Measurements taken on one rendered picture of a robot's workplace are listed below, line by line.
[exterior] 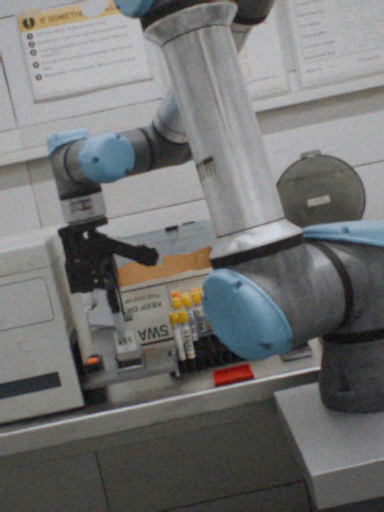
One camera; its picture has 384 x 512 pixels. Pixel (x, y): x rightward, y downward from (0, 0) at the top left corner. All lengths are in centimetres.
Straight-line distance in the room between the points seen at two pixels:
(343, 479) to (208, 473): 126
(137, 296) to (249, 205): 76
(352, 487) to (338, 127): 124
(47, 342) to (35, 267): 13
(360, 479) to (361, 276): 24
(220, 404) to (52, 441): 29
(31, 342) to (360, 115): 104
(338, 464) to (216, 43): 49
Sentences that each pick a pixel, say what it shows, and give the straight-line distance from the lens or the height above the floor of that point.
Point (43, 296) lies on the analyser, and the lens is 134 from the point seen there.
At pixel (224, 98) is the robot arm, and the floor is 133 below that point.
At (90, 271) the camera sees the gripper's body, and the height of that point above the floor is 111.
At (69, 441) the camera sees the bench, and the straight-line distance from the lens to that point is 137.
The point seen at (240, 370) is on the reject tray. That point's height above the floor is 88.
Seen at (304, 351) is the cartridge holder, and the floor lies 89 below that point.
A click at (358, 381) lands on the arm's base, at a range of 101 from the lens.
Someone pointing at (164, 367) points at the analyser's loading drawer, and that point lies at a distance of 137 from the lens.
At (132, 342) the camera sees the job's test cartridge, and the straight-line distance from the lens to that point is 137.
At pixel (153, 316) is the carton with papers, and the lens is 164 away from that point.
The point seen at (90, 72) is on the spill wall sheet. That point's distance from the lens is 196.
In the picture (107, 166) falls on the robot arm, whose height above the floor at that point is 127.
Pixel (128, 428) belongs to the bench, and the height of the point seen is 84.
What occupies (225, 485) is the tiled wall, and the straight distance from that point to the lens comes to 214.
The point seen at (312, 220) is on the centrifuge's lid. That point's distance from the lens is 194.
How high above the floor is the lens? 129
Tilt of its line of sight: 9 degrees down
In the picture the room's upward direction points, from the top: 12 degrees counter-clockwise
